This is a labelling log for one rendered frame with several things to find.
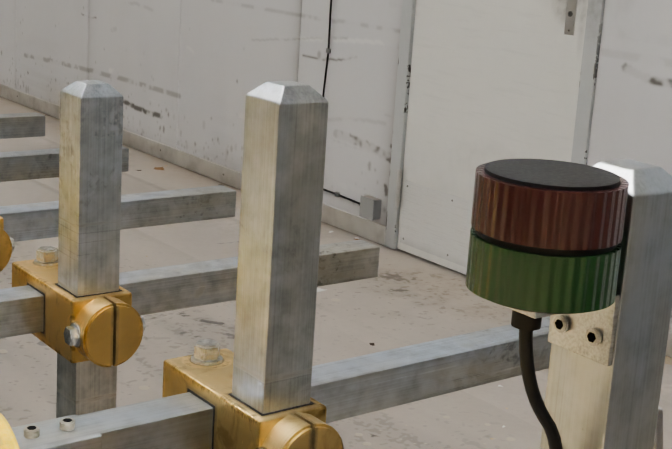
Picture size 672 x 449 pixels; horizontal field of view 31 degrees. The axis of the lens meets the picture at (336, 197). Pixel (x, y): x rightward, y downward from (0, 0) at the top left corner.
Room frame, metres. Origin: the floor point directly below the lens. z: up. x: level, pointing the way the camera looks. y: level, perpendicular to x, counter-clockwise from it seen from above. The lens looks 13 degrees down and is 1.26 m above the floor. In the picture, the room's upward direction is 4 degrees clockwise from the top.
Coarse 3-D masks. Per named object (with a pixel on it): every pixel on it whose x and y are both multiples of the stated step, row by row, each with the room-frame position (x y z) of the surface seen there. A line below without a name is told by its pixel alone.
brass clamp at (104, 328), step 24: (24, 264) 0.95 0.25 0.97; (48, 288) 0.89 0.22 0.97; (120, 288) 0.90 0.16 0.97; (48, 312) 0.89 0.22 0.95; (72, 312) 0.86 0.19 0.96; (96, 312) 0.85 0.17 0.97; (120, 312) 0.86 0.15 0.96; (48, 336) 0.89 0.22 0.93; (72, 336) 0.85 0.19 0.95; (96, 336) 0.85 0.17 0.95; (120, 336) 0.86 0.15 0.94; (72, 360) 0.86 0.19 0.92; (96, 360) 0.85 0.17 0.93; (120, 360) 0.86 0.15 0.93
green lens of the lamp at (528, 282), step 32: (480, 256) 0.46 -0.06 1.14; (512, 256) 0.45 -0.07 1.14; (544, 256) 0.44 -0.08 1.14; (576, 256) 0.45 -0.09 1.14; (608, 256) 0.45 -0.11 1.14; (480, 288) 0.46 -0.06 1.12; (512, 288) 0.45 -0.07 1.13; (544, 288) 0.44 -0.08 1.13; (576, 288) 0.44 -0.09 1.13; (608, 288) 0.45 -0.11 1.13
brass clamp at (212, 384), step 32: (224, 352) 0.77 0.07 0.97; (192, 384) 0.72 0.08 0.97; (224, 384) 0.72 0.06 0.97; (224, 416) 0.69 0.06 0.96; (256, 416) 0.67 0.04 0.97; (288, 416) 0.68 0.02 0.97; (320, 416) 0.69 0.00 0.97; (224, 448) 0.69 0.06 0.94; (256, 448) 0.66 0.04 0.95; (288, 448) 0.65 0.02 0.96; (320, 448) 0.67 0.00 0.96
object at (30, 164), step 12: (0, 156) 1.40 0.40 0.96; (12, 156) 1.41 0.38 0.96; (24, 156) 1.42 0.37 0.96; (36, 156) 1.43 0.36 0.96; (48, 156) 1.43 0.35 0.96; (0, 168) 1.40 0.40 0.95; (12, 168) 1.41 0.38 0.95; (24, 168) 1.42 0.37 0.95; (36, 168) 1.43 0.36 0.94; (48, 168) 1.44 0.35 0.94; (0, 180) 1.40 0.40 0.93; (12, 180) 1.41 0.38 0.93
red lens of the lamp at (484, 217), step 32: (480, 192) 0.46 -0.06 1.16; (512, 192) 0.45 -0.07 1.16; (544, 192) 0.44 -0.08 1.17; (576, 192) 0.44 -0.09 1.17; (608, 192) 0.45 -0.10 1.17; (480, 224) 0.46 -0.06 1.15; (512, 224) 0.45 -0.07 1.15; (544, 224) 0.44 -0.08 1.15; (576, 224) 0.44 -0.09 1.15; (608, 224) 0.45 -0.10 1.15
